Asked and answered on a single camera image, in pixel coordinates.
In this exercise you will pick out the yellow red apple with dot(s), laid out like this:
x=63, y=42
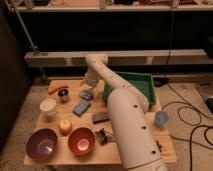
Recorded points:
x=65, y=127

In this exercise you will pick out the purple bowl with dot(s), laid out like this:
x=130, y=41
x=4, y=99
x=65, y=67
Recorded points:
x=41, y=144

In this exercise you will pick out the wooden board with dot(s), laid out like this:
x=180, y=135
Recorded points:
x=107, y=154

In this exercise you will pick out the light blue cup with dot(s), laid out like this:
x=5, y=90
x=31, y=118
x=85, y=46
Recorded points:
x=161, y=118

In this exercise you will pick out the white paper cup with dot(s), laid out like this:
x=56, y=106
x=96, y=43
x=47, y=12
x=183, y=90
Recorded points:
x=48, y=107

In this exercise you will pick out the red orange bowl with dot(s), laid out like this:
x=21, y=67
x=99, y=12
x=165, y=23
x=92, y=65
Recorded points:
x=81, y=141

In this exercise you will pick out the green plastic tray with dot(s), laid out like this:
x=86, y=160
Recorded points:
x=143, y=82

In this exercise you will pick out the metal shelf rail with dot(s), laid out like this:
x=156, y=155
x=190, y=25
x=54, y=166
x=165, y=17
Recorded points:
x=120, y=58

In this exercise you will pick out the grey blue cloth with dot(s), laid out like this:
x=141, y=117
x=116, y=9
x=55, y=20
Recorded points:
x=86, y=94

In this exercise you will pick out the orange carrot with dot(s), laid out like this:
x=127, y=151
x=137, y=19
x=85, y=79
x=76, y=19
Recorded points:
x=53, y=89

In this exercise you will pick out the black binder clip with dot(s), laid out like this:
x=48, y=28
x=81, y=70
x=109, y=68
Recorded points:
x=104, y=137

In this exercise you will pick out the grey rectangular block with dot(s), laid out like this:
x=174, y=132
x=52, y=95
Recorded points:
x=100, y=117

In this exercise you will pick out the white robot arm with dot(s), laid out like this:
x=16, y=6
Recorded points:
x=127, y=107

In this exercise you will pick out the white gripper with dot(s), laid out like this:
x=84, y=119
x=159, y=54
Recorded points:
x=90, y=83

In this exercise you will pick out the small metal cup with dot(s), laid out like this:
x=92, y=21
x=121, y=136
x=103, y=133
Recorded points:
x=63, y=95

